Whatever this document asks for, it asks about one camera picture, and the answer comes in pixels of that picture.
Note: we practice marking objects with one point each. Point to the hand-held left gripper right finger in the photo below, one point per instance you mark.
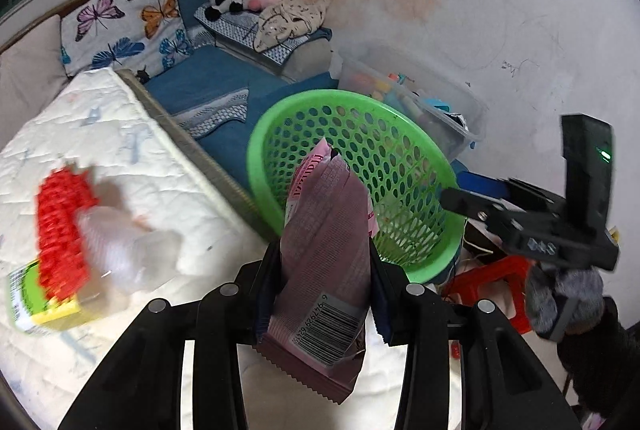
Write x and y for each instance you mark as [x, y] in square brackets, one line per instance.
[382, 300]

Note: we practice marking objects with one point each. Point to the clear plastic bottle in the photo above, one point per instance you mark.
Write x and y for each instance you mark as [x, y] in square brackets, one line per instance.
[130, 250]

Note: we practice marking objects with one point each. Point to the red plastic stool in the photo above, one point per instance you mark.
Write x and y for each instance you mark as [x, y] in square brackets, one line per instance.
[490, 280]

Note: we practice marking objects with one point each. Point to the blue bed sheet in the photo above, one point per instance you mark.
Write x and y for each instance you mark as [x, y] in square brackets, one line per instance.
[210, 79]

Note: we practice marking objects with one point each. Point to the large butterfly print pillow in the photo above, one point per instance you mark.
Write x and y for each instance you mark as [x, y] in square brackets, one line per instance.
[125, 24]

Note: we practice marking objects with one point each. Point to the grey folded blanket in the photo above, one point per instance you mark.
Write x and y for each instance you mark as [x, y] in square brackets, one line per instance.
[305, 54]

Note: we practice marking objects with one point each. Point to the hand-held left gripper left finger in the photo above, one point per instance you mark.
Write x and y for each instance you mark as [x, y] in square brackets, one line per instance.
[267, 285]

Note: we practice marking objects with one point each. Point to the grey pillow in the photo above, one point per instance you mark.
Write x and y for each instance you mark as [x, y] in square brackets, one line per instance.
[25, 79]

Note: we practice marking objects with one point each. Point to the clear storage box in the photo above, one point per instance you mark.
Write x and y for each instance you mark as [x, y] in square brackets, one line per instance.
[415, 104]

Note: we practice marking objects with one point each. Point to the green yellow carton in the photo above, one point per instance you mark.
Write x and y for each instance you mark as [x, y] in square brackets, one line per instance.
[40, 312]

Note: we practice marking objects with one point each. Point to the pink snack wrapper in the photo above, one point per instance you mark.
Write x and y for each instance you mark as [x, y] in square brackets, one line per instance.
[325, 250]

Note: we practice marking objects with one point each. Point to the grey knit patterned cloth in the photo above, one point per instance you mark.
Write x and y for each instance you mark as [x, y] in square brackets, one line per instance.
[215, 114]

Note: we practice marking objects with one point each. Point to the red foam net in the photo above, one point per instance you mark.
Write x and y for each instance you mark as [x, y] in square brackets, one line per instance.
[60, 230]

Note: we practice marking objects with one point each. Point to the person's right hand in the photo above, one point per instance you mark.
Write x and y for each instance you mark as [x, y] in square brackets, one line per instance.
[547, 295]

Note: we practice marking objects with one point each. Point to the white quilted mat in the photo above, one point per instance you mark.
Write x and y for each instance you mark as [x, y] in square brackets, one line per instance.
[150, 190]

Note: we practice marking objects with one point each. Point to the beige spotted cloth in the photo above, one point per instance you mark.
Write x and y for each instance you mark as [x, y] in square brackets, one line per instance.
[285, 22]

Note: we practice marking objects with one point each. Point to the green plastic basket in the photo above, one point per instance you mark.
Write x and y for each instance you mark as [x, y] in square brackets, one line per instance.
[380, 144]

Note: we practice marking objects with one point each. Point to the blue white patterned blanket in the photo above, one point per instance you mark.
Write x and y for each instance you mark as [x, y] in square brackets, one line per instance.
[235, 29]

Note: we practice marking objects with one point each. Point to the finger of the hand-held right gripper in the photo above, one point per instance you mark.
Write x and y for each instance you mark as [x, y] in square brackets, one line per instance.
[465, 202]
[480, 182]

